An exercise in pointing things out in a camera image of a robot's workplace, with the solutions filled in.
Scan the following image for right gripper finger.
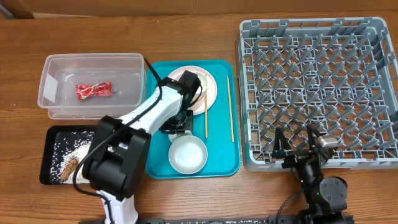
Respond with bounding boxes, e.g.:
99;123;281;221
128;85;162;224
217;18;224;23
273;127;292;152
306;124;322;149

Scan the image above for cream cup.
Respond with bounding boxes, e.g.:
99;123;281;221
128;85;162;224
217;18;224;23
195;72;208;101

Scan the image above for clear plastic bin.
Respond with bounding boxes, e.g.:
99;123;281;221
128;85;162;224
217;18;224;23
37;53;146;119

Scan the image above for red snack wrapper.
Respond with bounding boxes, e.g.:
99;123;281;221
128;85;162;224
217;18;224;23
75;82;113;100

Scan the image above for rice pile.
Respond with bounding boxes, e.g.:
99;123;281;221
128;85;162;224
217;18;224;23
50;131;94;184

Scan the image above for black tray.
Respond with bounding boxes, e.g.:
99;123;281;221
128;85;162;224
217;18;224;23
39;125;96;185

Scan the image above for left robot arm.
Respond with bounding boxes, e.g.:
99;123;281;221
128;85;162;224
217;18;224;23
76;71;201;223

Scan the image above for large pink plate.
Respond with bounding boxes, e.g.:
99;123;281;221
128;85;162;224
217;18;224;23
168;65;218;115

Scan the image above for grey dish rack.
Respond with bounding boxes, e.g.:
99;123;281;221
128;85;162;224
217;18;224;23
237;17;397;172

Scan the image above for white napkin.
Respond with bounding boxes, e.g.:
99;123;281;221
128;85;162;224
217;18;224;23
169;133;185;142

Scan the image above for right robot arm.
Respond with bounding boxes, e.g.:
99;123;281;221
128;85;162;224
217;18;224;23
271;124;354;223

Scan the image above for brown food piece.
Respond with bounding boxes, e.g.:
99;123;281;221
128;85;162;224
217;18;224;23
60;158;79;182

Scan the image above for grey bowl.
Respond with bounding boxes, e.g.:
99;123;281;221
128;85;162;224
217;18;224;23
169;135;208;175

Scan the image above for wooden chopstick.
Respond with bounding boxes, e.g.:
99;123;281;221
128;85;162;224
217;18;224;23
205;93;208;138
226;76;234;142

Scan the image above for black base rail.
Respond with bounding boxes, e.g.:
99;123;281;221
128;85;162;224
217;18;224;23
137;215;355;224

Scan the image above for teal serving tray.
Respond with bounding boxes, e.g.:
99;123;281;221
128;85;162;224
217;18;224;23
146;59;241;179

